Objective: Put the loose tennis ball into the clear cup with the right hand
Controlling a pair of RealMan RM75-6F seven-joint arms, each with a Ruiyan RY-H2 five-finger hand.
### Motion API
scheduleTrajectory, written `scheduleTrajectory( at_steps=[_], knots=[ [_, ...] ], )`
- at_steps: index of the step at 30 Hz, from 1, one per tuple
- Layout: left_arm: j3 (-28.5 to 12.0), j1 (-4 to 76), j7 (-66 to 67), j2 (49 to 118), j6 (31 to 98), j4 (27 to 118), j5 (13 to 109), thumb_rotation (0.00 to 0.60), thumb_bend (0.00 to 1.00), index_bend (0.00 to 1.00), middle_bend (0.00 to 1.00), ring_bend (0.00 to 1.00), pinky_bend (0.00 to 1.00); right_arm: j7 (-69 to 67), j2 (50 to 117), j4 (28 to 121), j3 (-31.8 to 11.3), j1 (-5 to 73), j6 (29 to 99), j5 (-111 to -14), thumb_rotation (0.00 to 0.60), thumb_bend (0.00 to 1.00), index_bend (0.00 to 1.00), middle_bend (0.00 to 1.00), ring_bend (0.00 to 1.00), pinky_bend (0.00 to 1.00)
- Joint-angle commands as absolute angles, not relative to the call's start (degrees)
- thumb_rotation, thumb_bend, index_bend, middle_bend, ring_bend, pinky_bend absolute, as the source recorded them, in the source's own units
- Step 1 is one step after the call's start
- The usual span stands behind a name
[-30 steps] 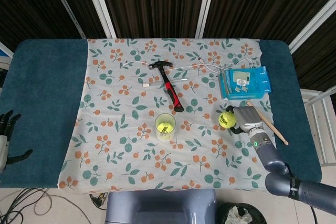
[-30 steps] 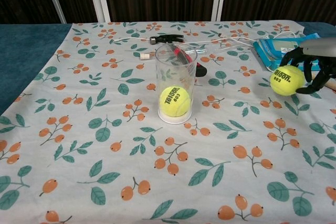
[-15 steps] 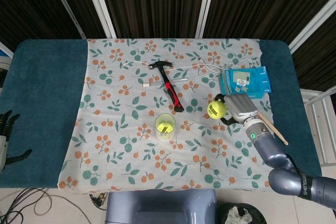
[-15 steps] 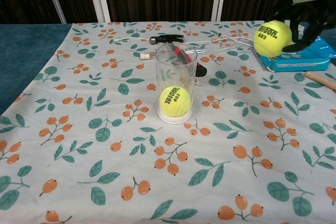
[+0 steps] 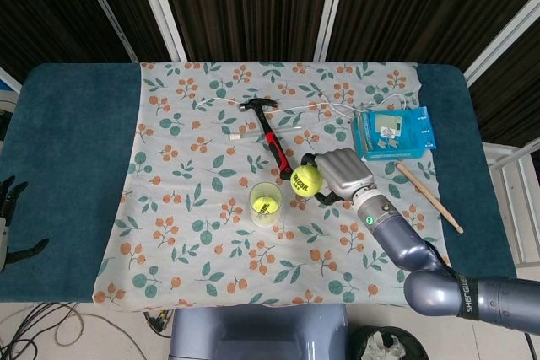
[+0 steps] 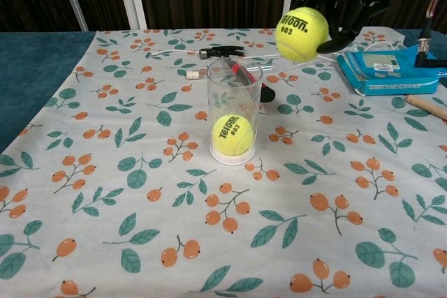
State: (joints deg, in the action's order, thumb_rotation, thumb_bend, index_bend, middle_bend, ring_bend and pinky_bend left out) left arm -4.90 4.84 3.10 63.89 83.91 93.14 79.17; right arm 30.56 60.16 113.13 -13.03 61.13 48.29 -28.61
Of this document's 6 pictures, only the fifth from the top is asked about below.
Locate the yellow tennis ball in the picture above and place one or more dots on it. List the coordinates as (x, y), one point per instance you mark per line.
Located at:
(307, 181)
(265, 205)

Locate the teal table cover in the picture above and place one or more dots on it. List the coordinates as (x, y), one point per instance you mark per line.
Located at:
(63, 178)

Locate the black trash bin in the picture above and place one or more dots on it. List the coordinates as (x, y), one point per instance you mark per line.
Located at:
(387, 343)

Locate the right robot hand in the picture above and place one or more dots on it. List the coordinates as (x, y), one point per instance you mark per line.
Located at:
(341, 176)

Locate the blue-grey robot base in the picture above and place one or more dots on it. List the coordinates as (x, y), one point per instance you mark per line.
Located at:
(259, 332)

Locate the blue scale box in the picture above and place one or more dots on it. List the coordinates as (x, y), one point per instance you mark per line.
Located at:
(392, 133)

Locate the floral tablecloth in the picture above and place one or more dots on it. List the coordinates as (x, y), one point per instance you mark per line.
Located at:
(211, 216)

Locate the red black claw hammer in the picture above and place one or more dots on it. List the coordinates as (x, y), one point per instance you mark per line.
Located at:
(270, 136)

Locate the clear plastic cup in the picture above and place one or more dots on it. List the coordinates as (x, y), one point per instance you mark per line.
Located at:
(266, 204)

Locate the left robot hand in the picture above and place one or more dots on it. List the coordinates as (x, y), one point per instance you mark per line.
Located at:
(8, 225)

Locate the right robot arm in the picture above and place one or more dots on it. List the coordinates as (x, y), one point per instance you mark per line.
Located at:
(434, 259)

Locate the wooden drumstick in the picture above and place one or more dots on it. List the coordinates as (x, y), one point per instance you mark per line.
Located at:
(434, 202)

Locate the white metal rack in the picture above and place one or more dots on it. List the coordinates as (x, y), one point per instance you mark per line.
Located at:
(512, 191)

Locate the clear glass tube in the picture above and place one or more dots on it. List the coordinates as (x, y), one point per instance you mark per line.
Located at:
(253, 134)

